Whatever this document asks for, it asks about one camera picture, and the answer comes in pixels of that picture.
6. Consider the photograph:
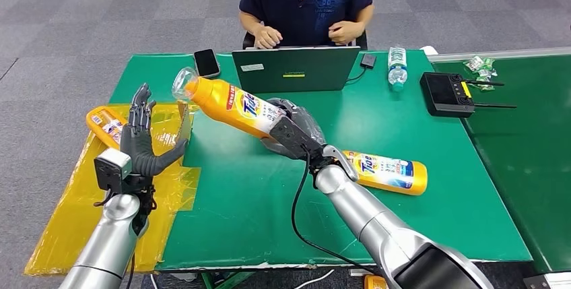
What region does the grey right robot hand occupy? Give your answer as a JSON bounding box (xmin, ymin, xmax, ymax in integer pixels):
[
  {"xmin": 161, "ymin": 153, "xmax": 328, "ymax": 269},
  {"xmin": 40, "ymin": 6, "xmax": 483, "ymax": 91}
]
[{"xmin": 260, "ymin": 97, "xmax": 359, "ymax": 184}]

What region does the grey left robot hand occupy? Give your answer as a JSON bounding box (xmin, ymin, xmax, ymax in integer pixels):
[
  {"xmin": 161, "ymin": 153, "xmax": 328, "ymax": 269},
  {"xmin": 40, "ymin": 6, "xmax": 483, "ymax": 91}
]
[{"xmin": 119, "ymin": 83, "xmax": 189, "ymax": 179}]

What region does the orange detergent bottle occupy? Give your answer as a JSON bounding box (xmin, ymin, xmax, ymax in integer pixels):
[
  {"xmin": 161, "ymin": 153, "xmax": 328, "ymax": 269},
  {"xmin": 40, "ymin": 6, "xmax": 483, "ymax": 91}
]
[
  {"xmin": 342, "ymin": 150, "xmax": 429, "ymax": 197},
  {"xmin": 171, "ymin": 67, "xmax": 286, "ymax": 141},
  {"xmin": 364, "ymin": 274, "xmax": 388, "ymax": 289},
  {"xmin": 86, "ymin": 106, "xmax": 130, "ymax": 150}
]

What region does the clear water bottle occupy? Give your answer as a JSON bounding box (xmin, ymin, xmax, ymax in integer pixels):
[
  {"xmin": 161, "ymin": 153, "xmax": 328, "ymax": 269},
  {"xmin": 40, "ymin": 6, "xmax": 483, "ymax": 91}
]
[{"xmin": 387, "ymin": 46, "xmax": 409, "ymax": 93}]

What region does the dark laptop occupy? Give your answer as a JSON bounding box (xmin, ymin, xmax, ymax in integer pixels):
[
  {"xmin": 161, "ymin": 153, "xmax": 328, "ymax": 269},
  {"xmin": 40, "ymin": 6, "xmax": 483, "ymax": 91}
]
[{"xmin": 232, "ymin": 46, "xmax": 362, "ymax": 95}]

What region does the small cardboard piece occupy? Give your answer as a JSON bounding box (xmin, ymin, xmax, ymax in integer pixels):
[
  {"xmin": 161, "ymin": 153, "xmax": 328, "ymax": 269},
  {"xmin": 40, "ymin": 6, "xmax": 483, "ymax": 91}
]
[{"xmin": 175, "ymin": 100, "xmax": 193, "ymax": 163}]

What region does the person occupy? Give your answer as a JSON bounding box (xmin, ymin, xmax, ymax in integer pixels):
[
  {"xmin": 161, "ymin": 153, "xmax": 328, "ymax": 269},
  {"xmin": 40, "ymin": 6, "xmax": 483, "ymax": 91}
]
[{"xmin": 238, "ymin": 0, "xmax": 376, "ymax": 51}]

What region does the black smartphone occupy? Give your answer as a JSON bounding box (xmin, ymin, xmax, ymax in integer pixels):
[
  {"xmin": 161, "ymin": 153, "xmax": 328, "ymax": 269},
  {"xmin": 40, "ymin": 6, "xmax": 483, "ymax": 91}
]
[{"xmin": 193, "ymin": 49, "xmax": 222, "ymax": 80}]

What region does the yellow plastic film sheet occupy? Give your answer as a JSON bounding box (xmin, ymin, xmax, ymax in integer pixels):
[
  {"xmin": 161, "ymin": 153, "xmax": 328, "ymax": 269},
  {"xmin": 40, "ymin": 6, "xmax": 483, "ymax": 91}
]
[{"xmin": 24, "ymin": 101, "xmax": 203, "ymax": 277}]

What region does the black controller with antennas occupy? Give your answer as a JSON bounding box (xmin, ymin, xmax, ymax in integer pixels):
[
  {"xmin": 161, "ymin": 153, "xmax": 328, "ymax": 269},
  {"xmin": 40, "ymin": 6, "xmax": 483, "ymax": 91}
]
[{"xmin": 419, "ymin": 71, "xmax": 518, "ymax": 119}]

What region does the green white plastic packet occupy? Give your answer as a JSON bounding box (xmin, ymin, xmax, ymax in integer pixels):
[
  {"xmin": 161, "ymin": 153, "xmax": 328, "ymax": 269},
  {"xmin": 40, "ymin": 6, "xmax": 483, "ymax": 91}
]
[
  {"xmin": 463, "ymin": 56, "xmax": 495, "ymax": 73},
  {"xmin": 475, "ymin": 69, "xmax": 499, "ymax": 93}
]

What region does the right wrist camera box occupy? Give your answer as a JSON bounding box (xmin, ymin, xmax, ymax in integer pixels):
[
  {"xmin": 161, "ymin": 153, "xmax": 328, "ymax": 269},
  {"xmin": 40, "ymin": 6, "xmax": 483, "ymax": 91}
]
[{"xmin": 269, "ymin": 115, "xmax": 327, "ymax": 162}]

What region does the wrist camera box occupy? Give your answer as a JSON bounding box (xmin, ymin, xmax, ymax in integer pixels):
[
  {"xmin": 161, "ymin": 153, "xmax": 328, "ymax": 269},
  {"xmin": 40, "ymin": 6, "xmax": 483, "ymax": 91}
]
[
  {"xmin": 269, "ymin": 115, "xmax": 327, "ymax": 162},
  {"xmin": 94, "ymin": 148, "xmax": 133, "ymax": 195}
]

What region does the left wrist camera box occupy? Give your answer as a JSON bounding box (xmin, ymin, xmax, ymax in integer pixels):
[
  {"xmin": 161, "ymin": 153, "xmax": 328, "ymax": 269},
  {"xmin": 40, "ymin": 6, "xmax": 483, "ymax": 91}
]
[{"xmin": 94, "ymin": 148, "xmax": 133, "ymax": 195}]

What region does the black adapter cable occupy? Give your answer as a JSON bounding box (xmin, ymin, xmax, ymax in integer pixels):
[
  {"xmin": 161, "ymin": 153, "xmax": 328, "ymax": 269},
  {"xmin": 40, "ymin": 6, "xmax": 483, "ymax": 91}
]
[{"xmin": 345, "ymin": 67, "xmax": 369, "ymax": 86}]

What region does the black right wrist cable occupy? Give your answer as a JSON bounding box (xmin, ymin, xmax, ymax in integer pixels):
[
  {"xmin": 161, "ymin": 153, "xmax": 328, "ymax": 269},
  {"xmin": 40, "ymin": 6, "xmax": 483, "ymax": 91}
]
[{"xmin": 290, "ymin": 146, "xmax": 378, "ymax": 277}]

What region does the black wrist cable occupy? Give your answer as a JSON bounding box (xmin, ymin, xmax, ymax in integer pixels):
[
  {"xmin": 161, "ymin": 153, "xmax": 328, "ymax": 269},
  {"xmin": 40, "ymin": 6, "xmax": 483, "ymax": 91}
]
[
  {"xmin": 290, "ymin": 146, "xmax": 378, "ymax": 277},
  {"xmin": 125, "ymin": 251, "xmax": 137, "ymax": 289}
]

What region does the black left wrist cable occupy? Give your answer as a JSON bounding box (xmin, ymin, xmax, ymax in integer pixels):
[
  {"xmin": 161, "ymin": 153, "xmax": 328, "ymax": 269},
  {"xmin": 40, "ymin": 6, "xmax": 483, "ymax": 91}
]
[{"xmin": 125, "ymin": 251, "xmax": 137, "ymax": 289}]

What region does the green table frame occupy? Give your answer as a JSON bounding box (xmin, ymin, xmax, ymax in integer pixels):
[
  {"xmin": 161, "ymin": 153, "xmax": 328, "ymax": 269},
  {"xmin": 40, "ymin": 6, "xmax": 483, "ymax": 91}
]
[{"xmin": 199, "ymin": 271, "xmax": 257, "ymax": 289}]

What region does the white floor cable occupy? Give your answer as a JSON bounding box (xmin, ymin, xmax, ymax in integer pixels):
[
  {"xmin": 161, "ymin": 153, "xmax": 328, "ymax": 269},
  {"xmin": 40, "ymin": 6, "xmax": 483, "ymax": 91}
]
[{"xmin": 294, "ymin": 269, "xmax": 335, "ymax": 289}]

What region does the grey table edge rail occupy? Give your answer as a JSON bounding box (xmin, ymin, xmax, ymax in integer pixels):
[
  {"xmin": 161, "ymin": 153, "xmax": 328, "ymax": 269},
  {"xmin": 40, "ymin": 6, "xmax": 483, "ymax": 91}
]
[{"xmin": 428, "ymin": 47, "xmax": 571, "ymax": 64}]

